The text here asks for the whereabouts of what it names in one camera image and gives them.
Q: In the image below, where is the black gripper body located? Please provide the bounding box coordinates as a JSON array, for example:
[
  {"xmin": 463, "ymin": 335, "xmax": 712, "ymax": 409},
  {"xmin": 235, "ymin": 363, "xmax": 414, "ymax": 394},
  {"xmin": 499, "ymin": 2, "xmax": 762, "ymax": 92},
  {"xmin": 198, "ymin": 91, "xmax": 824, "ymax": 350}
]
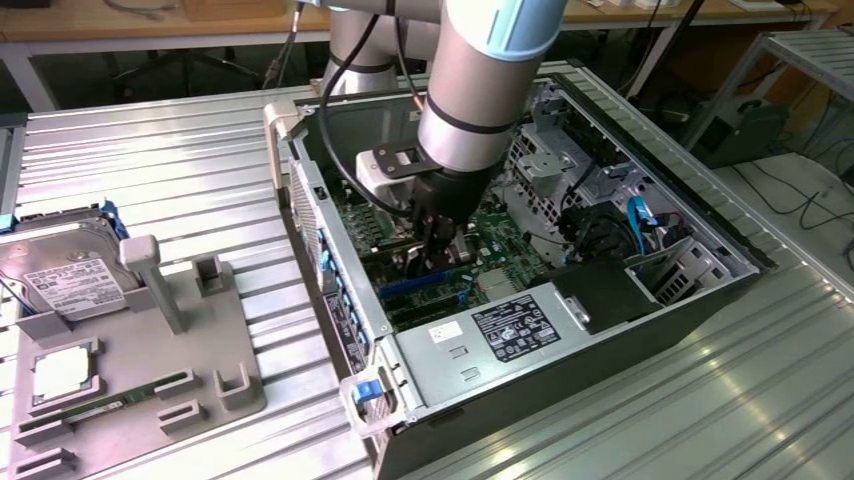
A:
[{"xmin": 407, "ymin": 167, "xmax": 494, "ymax": 226}]

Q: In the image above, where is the green motherboard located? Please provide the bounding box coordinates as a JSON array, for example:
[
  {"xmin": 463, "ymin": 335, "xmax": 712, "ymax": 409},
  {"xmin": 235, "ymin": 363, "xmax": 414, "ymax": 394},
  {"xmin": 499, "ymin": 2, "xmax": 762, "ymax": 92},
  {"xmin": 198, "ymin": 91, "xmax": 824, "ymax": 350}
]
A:
[{"xmin": 333, "ymin": 174, "xmax": 555, "ymax": 334}]

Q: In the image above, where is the metal disk bay cage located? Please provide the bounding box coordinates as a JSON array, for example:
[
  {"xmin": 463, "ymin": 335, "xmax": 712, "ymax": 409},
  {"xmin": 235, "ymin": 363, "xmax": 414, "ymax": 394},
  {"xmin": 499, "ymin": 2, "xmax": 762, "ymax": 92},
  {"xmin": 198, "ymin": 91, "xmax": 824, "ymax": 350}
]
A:
[{"xmin": 506, "ymin": 82, "xmax": 646, "ymax": 211}]

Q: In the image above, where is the blue long expansion slot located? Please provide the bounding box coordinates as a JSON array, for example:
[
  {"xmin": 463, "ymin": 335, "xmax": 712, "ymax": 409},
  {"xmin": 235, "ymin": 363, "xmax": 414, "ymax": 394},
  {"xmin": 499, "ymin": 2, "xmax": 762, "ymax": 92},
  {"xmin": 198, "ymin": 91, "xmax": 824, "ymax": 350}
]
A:
[{"xmin": 378, "ymin": 269, "xmax": 463, "ymax": 300}]

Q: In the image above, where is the small silver chipset heatsink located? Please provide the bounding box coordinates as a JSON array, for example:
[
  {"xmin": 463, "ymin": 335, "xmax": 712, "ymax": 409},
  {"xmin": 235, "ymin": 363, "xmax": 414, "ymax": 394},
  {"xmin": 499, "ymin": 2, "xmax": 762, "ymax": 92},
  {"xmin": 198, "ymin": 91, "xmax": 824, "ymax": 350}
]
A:
[{"xmin": 477, "ymin": 269, "xmax": 529, "ymax": 299}]

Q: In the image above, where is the black plastic air shroud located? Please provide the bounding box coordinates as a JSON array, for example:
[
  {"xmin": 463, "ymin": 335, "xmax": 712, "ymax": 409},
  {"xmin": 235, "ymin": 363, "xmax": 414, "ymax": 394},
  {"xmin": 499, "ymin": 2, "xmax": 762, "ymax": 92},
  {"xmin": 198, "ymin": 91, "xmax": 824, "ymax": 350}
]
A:
[{"xmin": 546, "ymin": 257, "xmax": 662, "ymax": 336}]

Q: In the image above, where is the grey power supply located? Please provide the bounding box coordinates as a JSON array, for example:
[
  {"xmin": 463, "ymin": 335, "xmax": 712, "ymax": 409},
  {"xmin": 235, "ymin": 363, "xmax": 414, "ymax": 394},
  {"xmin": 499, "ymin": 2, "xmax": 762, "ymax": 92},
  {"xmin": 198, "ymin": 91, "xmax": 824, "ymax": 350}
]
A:
[{"xmin": 393, "ymin": 284, "xmax": 593, "ymax": 409}]

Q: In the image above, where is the perforated metal disk bay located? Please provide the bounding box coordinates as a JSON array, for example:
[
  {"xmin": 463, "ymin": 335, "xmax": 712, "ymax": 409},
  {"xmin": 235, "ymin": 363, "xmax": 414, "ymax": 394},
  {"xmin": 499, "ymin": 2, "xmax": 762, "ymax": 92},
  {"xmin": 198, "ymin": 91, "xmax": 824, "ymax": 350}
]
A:
[{"xmin": 626, "ymin": 234, "xmax": 762, "ymax": 306}]

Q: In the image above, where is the open PC case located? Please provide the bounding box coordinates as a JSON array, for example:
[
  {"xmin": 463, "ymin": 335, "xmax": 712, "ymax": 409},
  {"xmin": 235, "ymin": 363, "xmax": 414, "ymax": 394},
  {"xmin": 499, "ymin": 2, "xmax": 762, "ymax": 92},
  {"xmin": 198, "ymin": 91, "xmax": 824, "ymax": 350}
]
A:
[{"xmin": 262, "ymin": 69, "xmax": 780, "ymax": 480}]

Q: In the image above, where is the black floor device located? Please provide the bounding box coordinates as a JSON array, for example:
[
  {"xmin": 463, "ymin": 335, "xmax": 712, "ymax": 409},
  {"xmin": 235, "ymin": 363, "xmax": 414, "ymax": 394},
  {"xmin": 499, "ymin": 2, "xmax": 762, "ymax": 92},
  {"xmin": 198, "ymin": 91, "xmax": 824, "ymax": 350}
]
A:
[{"xmin": 693, "ymin": 97, "xmax": 793, "ymax": 169}]

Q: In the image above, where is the black chair base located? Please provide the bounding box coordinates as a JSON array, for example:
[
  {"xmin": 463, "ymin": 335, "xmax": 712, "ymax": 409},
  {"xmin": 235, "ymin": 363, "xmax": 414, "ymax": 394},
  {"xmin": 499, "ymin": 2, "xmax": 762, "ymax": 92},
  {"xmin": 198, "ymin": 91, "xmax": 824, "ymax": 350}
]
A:
[{"xmin": 110, "ymin": 47, "xmax": 262, "ymax": 96}]

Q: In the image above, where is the grey parts rack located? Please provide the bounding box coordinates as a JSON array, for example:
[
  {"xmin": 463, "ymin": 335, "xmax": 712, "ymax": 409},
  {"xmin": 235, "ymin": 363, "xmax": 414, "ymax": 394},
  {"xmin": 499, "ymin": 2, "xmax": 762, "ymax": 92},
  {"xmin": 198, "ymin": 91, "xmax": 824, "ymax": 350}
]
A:
[{"xmin": 0, "ymin": 234, "xmax": 269, "ymax": 480}]

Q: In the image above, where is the hard disk with white label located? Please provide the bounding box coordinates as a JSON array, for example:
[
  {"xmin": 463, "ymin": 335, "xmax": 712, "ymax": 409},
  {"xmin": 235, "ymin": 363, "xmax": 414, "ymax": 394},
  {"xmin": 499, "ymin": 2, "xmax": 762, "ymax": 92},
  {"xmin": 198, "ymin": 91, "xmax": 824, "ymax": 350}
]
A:
[{"xmin": 0, "ymin": 207, "xmax": 132, "ymax": 321}]

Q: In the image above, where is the aluminium slat table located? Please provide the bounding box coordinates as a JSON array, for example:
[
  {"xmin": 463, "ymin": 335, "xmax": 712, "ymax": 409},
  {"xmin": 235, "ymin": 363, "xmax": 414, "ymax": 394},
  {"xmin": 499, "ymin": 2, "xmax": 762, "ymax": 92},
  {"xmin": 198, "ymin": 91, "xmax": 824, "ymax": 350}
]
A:
[{"xmin": 677, "ymin": 29, "xmax": 854, "ymax": 151}]

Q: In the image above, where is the green RAM stick on holder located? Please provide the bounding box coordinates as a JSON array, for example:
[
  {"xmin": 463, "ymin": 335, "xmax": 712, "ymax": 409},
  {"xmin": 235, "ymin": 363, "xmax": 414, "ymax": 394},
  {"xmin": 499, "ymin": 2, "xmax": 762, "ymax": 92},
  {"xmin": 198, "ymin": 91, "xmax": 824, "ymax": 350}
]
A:
[{"xmin": 63, "ymin": 372, "xmax": 179, "ymax": 421}]

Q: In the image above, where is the wooden desk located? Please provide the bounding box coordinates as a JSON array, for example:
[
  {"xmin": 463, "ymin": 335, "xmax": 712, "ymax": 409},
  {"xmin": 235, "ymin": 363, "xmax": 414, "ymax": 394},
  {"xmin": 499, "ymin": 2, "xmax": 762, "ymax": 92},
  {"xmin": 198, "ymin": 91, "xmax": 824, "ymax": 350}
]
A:
[{"xmin": 0, "ymin": 0, "xmax": 842, "ymax": 114}]

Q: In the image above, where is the CPU with metal lid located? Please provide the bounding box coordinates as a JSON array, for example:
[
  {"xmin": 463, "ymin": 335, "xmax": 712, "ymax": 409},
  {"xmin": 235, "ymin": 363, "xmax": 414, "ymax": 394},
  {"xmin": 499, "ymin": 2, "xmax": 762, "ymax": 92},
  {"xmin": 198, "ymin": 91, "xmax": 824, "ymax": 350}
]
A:
[{"xmin": 31, "ymin": 347, "xmax": 95, "ymax": 401}]

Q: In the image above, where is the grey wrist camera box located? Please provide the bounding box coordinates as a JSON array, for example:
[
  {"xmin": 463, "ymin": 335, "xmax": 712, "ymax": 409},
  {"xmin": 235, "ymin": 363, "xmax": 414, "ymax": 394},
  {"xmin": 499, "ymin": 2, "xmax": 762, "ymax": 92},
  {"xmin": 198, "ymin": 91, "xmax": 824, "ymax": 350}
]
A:
[{"xmin": 355, "ymin": 146, "xmax": 433, "ymax": 214}]

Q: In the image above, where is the black wire bundle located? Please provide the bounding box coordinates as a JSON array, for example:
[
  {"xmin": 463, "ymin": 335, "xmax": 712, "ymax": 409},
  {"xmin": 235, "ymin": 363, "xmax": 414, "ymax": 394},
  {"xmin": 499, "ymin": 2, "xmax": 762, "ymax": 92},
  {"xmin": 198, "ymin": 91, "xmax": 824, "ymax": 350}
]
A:
[{"xmin": 559, "ymin": 202, "xmax": 633, "ymax": 261}]

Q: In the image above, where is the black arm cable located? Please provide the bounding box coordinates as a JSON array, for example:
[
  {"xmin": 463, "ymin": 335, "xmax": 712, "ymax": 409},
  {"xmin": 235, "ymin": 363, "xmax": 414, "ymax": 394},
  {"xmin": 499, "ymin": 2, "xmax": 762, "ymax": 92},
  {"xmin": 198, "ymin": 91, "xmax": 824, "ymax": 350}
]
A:
[{"xmin": 317, "ymin": 0, "xmax": 429, "ymax": 219}]

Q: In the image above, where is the blue data wire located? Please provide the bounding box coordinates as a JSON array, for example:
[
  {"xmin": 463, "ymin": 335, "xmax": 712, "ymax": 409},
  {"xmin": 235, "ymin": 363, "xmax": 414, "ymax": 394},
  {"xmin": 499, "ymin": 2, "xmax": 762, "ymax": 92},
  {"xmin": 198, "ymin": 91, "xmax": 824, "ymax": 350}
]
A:
[{"xmin": 626, "ymin": 194, "xmax": 655, "ymax": 259}]

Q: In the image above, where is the grey hanging cable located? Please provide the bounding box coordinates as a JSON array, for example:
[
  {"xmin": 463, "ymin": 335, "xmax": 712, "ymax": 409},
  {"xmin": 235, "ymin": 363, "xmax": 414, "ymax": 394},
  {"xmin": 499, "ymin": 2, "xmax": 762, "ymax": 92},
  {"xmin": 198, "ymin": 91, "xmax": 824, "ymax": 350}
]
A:
[{"xmin": 263, "ymin": 0, "xmax": 309, "ymax": 89}]

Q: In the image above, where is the black floor cable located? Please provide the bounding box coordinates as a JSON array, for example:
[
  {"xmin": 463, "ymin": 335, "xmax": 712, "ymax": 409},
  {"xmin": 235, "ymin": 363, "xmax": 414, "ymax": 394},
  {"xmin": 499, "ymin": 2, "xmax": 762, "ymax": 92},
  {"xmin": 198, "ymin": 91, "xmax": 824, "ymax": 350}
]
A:
[{"xmin": 733, "ymin": 164, "xmax": 854, "ymax": 231}]

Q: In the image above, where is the grey coiled cable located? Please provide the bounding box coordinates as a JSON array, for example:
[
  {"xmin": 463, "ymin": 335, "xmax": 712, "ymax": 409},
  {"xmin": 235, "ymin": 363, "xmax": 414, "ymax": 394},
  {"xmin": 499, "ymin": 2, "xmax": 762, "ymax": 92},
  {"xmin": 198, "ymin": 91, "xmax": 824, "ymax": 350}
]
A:
[{"xmin": 103, "ymin": 0, "xmax": 182, "ymax": 22}]

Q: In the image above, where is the grey metal frame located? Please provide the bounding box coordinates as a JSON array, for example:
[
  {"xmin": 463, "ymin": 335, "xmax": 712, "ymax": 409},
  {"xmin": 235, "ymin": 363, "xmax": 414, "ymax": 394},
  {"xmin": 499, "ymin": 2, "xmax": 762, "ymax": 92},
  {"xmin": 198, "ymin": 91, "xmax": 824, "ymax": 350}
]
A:
[{"xmin": 0, "ymin": 112, "xmax": 28, "ymax": 234}]

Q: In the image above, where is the thin blue disk wire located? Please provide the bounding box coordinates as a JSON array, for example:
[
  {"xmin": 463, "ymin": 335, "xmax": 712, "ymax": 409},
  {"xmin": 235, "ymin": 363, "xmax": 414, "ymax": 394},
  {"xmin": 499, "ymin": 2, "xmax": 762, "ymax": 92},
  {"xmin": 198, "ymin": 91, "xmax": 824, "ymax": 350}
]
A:
[{"xmin": 0, "ymin": 273, "xmax": 34, "ymax": 317}]

